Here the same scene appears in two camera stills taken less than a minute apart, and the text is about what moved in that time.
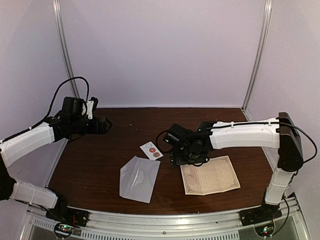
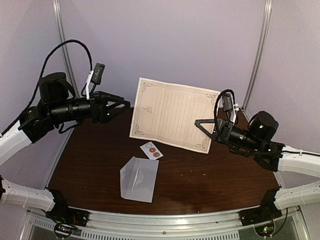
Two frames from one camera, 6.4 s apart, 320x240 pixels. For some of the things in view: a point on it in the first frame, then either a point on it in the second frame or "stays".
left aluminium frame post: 56,6 stays
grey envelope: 137,178 stays
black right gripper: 177,160 to 224,129
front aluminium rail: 168,225 stays
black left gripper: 102,130 to 102,98
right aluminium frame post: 258,58 stays
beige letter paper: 216,176 to 166,113
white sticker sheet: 151,151 stays
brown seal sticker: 156,154 stays
